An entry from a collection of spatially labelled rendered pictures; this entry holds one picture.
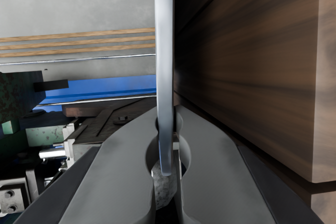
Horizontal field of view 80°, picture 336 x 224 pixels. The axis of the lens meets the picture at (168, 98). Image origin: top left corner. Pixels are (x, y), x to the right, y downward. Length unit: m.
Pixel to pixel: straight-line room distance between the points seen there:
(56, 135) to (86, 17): 1.25
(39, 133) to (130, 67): 1.10
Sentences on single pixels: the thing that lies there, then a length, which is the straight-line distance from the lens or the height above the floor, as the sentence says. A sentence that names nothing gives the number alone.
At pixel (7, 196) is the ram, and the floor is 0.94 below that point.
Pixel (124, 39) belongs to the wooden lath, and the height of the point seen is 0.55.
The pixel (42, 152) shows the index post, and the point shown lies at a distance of 0.85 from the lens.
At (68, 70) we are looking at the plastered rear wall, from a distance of 2.12.
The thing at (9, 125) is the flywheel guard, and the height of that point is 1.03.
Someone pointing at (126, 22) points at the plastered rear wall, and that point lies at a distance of 2.05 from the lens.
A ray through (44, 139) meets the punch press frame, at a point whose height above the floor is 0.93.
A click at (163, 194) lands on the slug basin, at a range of 0.86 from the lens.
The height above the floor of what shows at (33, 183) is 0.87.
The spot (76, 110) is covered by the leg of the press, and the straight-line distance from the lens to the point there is 1.18.
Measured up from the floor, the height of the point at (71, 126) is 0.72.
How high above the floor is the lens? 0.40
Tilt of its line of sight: 6 degrees down
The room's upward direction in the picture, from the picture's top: 95 degrees counter-clockwise
